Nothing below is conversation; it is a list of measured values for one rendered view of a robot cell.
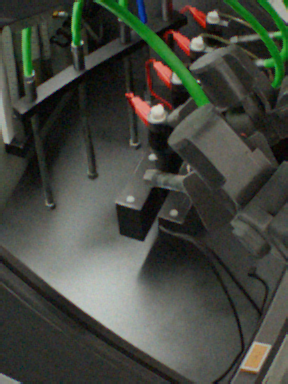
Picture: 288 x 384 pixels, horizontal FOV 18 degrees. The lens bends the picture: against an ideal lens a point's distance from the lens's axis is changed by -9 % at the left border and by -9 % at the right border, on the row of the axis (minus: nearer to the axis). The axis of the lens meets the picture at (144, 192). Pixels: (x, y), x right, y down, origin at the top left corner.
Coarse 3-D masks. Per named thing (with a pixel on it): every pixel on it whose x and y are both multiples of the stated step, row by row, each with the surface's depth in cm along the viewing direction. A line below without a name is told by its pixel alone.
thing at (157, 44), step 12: (96, 0) 97; (108, 0) 96; (120, 12) 95; (132, 24) 95; (144, 24) 95; (24, 36) 119; (144, 36) 95; (156, 36) 95; (24, 48) 121; (156, 48) 95; (168, 48) 95; (24, 60) 124; (168, 60) 95; (24, 72) 126; (180, 72) 95; (192, 84) 95; (192, 96) 96; (204, 96) 96
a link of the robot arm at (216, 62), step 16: (224, 48) 104; (240, 48) 104; (192, 64) 106; (208, 64) 102; (224, 64) 102; (240, 64) 101; (208, 80) 103; (224, 80) 102; (240, 80) 103; (256, 80) 102; (224, 96) 103; (240, 96) 103; (272, 96) 104; (272, 112) 101
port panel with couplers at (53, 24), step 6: (66, 6) 148; (72, 6) 151; (60, 12) 144; (66, 12) 144; (54, 18) 145; (60, 18) 148; (66, 18) 144; (48, 24) 144; (54, 24) 147; (60, 24) 149; (48, 30) 145; (54, 30) 148
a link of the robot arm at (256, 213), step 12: (276, 180) 80; (264, 192) 80; (276, 192) 79; (252, 204) 80; (264, 204) 79; (276, 204) 79; (240, 216) 81; (252, 216) 79; (264, 216) 78; (276, 216) 77; (264, 228) 77; (276, 228) 76; (276, 240) 77; (276, 252) 80
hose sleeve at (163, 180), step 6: (156, 174) 116; (162, 174) 115; (168, 174) 114; (156, 180) 115; (162, 180) 114; (168, 180) 113; (174, 180) 112; (156, 186) 116; (162, 186) 115; (168, 186) 113; (174, 186) 112; (180, 186) 111
